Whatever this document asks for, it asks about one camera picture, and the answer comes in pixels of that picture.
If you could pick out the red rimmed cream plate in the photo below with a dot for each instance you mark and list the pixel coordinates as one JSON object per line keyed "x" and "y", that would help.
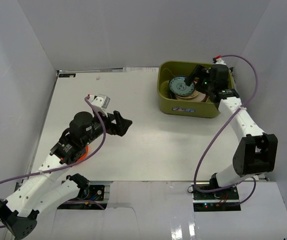
{"x": 198, "y": 97}

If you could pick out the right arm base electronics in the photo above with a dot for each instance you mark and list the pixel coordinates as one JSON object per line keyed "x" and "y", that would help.
{"x": 226, "y": 200}

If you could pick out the cream plate with flowers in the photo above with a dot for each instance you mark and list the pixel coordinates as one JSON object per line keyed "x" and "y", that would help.
{"x": 182, "y": 97}

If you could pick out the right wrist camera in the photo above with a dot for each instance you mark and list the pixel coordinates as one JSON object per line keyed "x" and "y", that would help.
{"x": 218, "y": 61}

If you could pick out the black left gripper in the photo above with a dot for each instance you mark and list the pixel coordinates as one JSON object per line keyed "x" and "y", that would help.
{"x": 114, "y": 123}

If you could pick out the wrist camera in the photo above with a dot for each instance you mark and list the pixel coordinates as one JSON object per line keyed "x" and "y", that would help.
{"x": 100, "y": 103}
{"x": 218, "y": 61}

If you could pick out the olive green plastic bin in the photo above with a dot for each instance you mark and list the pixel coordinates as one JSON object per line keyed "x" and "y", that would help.
{"x": 171, "y": 69}

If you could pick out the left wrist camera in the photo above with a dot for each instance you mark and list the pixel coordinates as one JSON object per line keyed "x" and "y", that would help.
{"x": 100, "y": 103}

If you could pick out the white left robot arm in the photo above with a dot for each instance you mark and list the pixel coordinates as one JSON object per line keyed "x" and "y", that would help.
{"x": 20, "y": 211}

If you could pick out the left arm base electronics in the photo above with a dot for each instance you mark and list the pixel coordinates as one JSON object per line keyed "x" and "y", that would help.
{"x": 96, "y": 198}

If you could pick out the grey deer pattern plate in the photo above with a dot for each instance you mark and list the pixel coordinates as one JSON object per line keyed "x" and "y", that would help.
{"x": 166, "y": 91}

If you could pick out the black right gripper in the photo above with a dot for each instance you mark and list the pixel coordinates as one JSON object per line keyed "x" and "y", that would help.
{"x": 196, "y": 74}

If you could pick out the blue floral small plate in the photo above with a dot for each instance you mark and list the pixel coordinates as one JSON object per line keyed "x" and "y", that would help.
{"x": 178, "y": 87}

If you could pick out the orange plastic plate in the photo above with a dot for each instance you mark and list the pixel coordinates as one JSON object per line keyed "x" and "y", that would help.
{"x": 81, "y": 155}

